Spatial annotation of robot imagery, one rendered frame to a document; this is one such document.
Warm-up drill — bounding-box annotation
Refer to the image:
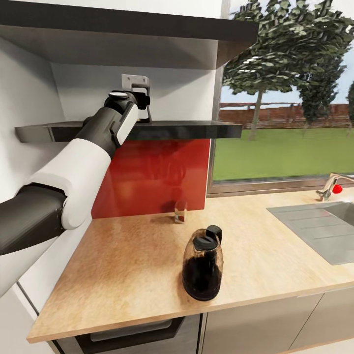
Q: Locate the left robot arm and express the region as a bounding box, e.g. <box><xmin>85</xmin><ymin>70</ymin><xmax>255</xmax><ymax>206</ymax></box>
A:
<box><xmin>0</xmin><ymin>74</ymin><xmax>151</xmax><ymax>298</ymax></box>

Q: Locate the bottle of coffee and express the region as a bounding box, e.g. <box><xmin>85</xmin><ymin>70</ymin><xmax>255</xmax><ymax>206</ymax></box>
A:
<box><xmin>132</xmin><ymin>87</ymin><xmax>152</xmax><ymax>123</ymax></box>

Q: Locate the electric kettle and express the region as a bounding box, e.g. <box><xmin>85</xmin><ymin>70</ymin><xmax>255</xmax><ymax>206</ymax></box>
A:
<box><xmin>182</xmin><ymin>225</ymin><xmax>223</xmax><ymax>301</ymax></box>

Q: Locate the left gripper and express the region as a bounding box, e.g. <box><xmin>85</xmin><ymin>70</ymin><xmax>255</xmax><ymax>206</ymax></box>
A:
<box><xmin>111</xmin><ymin>90</ymin><xmax>150</xmax><ymax>110</ymax></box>

